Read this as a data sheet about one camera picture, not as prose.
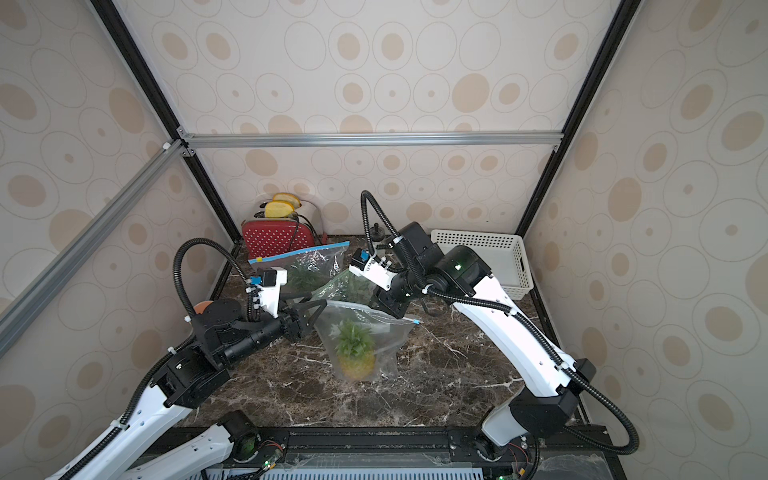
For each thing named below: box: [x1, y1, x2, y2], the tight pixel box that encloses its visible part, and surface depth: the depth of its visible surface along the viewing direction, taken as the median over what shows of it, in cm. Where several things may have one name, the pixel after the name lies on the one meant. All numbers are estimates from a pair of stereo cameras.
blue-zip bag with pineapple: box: [248, 241, 350, 300], surface depth 81 cm
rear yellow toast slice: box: [272, 192, 301, 209], surface depth 108 cm
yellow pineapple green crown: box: [334, 319, 377, 381], surface depth 76 cm
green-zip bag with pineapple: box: [312, 268, 377, 305], surface depth 78 cm
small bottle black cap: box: [370, 222, 385, 242], surface depth 110 cm
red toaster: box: [242, 218, 315, 261], surface depth 105 cm
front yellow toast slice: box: [264, 200, 294, 218], surface depth 105 cm
